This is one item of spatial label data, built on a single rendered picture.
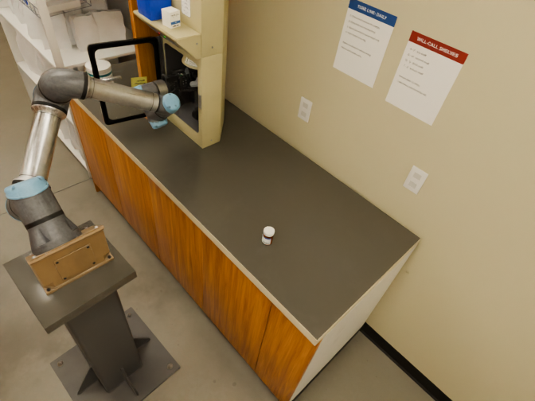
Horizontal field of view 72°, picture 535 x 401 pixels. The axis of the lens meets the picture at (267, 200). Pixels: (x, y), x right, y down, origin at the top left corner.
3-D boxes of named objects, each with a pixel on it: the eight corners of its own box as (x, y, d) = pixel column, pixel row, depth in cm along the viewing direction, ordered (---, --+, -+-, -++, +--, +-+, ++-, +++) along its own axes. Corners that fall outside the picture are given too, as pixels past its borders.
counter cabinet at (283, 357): (170, 158, 318) (162, 58, 254) (357, 332, 226) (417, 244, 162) (95, 190, 282) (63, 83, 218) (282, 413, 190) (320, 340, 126)
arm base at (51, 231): (41, 255, 109) (24, 225, 108) (29, 257, 120) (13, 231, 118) (88, 231, 120) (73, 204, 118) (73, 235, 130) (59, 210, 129)
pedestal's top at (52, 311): (48, 334, 117) (44, 328, 114) (6, 270, 130) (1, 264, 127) (137, 277, 135) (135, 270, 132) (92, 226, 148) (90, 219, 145)
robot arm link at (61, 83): (44, 52, 119) (182, 90, 151) (39, 66, 128) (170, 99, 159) (43, 87, 118) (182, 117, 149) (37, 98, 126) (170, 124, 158)
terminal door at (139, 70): (164, 112, 194) (157, 36, 165) (105, 126, 180) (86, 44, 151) (164, 111, 194) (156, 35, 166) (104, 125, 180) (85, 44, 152)
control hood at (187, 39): (158, 29, 166) (156, 5, 158) (201, 58, 151) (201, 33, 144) (135, 34, 159) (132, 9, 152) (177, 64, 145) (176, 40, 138)
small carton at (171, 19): (172, 21, 149) (171, 5, 144) (180, 25, 147) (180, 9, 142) (162, 25, 146) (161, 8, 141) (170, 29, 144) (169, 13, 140)
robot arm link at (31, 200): (26, 224, 110) (1, 184, 107) (21, 227, 120) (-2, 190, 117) (66, 207, 117) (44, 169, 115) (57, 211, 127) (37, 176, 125)
